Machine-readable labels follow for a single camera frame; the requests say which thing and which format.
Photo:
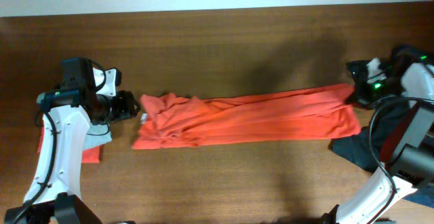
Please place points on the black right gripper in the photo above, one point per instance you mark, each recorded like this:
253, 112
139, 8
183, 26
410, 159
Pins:
357, 97

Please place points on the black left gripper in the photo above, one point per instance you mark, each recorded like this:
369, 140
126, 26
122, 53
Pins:
126, 100

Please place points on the red soccer t-shirt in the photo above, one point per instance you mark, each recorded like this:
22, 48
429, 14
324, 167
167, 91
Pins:
310, 114

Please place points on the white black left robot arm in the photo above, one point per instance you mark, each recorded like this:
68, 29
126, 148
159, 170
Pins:
55, 190

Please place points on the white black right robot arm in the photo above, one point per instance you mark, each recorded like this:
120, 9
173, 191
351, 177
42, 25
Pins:
391, 146

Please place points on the dark clothes pile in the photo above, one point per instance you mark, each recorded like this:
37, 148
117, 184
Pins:
356, 149

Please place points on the folded grey t-shirt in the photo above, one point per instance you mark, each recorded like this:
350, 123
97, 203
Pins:
95, 137

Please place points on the folded red t-shirt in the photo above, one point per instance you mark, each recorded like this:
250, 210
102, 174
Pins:
89, 156

